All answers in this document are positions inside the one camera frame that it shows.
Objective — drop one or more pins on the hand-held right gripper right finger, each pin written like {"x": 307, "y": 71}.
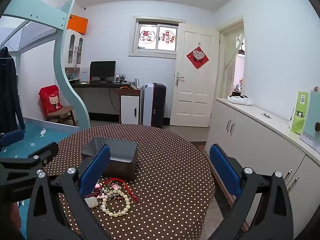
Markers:
{"x": 223, "y": 170}

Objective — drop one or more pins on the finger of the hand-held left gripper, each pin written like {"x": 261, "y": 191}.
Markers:
{"x": 12, "y": 138}
{"x": 47, "y": 152}

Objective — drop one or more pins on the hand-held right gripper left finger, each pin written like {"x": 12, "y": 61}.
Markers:
{"x": 96, "y": 170}

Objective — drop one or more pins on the pink charm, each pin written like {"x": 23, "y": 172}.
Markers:
{"x": 115, "y": 186}

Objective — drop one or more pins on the grey rectangular box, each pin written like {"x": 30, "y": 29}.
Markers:
{"x": 122, "y": 170}

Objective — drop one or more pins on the white jade pendant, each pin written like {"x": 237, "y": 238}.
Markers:
{"x": 92, "y": 202}

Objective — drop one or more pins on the blue fish-print mat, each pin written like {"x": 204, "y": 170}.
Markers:
{"x": 37, "y": 132}

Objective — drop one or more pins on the white sideboard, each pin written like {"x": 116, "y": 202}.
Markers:
{"x": 250, "y": 135}

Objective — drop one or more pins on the wooden chair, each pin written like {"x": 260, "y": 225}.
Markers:
{"x": 62, "y": 110}

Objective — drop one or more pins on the dark jacket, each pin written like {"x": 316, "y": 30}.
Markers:
{"x": 10, "y": 92}

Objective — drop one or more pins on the red cartoon cat bag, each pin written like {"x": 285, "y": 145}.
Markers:
{"x": 50, "y": 100}

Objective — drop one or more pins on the brown polka-dot tablecloth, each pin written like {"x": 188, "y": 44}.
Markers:
{"x": 170, "y": 180}

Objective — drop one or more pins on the bunch of keys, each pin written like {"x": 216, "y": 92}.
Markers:
{"x": 266, "y": 115}

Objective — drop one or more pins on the white striped pouch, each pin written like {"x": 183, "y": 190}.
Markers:
{"x": 240, "y": 100}

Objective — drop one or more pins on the white air purifier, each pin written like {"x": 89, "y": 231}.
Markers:
{"x": 147, "y": 105}

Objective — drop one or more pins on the dark wooden desk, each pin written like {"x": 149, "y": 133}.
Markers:
{"x": 105, "y": 85}

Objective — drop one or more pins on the white panel door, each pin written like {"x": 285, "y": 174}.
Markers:
{"x": 195, "y": 85}

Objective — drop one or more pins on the dark suitcase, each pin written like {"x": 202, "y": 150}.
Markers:
{"x": 158, "y": 105}

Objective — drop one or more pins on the green packet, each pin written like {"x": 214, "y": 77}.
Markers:
{"x": 300, "y": 115}

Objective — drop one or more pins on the white glass-door cabinet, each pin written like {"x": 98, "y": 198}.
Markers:
{"x": 68, "y": 60}

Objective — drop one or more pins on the black computer monitor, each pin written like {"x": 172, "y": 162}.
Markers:
{"x": 102, "y": 70}

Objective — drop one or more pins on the pine cone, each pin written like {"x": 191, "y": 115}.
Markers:
{"x": 317, "y": 126}

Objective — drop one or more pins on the pale green paper bag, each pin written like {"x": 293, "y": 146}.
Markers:
{"x": 313, "y": 110}

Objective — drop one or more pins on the red door decoration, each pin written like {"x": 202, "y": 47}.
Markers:
{"x": 197, "y": 57}

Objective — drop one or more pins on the pendant lamp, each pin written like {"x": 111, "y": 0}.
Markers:
{"x": 241, "y": 52}

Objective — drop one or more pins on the orange box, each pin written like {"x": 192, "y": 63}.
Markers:
{"x": 78, "y": 25}

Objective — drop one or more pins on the white framed window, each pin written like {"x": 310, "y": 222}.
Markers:
{"x": 155, "y": 40}

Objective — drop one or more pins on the red round window sticker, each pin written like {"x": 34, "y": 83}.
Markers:
{"x": 146, "y": 36}
{"x": 167, "y": 36}

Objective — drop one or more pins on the teal loft bed frame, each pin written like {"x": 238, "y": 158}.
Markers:
{"x": 65, "y": 80}

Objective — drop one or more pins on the small photo frame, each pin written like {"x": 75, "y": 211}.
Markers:
{"x": 120, "y": 78}

